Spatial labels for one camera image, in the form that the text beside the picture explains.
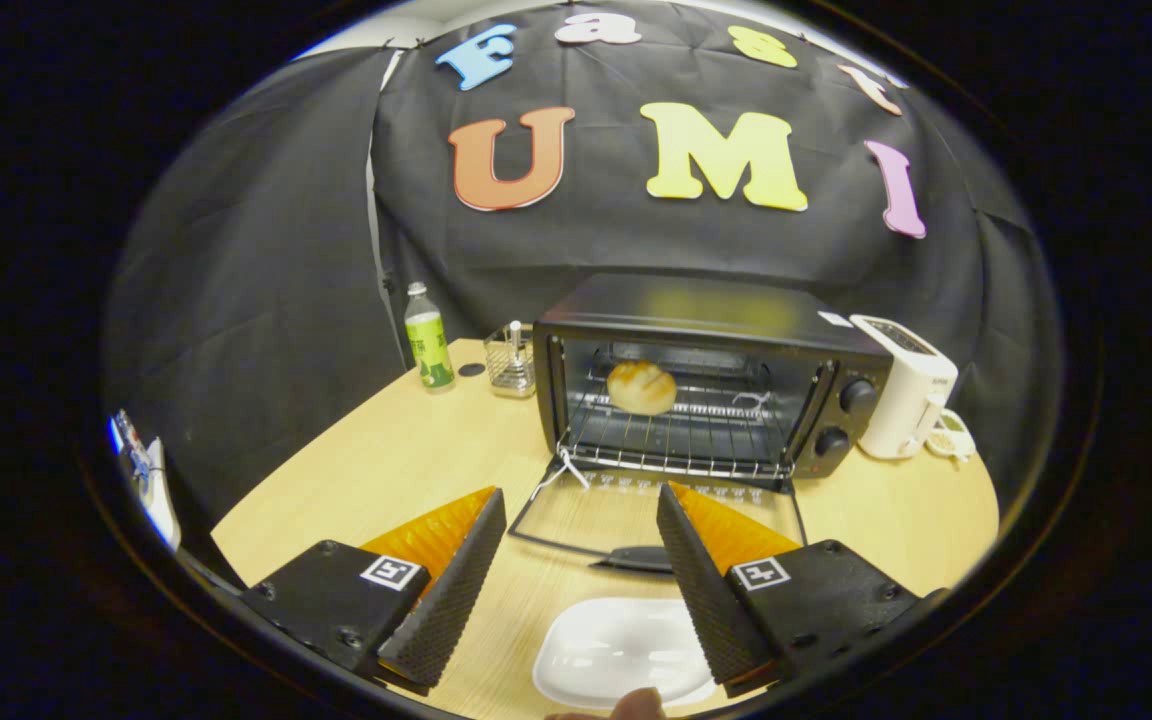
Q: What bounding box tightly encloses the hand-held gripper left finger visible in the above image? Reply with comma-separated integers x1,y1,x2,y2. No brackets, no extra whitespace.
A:
241,487,508,696

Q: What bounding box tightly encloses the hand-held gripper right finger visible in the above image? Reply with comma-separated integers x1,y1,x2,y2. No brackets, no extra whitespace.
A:
656,481,947,698

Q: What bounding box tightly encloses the golden bread bun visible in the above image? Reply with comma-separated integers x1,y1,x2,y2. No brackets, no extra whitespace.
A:
606,359,679,417

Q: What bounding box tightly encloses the black toaster oven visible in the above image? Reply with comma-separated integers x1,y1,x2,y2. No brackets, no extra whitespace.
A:
508,273,895,574

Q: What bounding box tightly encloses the white pop-up toaster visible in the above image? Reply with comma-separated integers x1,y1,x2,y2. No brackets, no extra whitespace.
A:
848,314,960,461

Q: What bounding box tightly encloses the white square plate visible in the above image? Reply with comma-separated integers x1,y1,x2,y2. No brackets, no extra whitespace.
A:
533,597,719,711

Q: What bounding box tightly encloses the green label drink bottle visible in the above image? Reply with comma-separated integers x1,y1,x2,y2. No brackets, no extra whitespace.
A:
404,282,457,391

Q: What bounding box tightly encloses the white paper sheet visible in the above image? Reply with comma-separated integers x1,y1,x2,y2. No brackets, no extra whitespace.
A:
136,437,183,551

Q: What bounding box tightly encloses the wire utensil holder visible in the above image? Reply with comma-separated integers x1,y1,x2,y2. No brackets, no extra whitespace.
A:
484,320,537,399

